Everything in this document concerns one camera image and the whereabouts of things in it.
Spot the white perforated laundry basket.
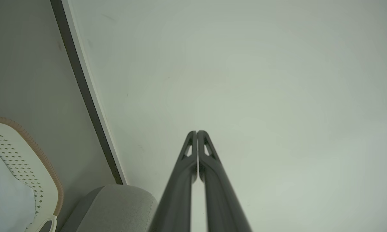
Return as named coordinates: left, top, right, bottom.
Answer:
left=0, top=116, right=64, bottom=232

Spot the black and white baseboard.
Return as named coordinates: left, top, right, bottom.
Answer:
left=50, top=0, right=128, bottom=185

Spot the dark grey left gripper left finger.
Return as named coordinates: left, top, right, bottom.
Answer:
left=148, top=130, right=198, bottom=232

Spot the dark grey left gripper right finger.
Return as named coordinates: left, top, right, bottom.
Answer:
left=197, top=130, right=252, bottom=232

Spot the white cloth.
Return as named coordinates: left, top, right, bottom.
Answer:
left=0, top=142, right=36, bottom=232

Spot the grey fabric sofa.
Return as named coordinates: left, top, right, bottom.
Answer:
left=59, top=184, right=158, bottom=232

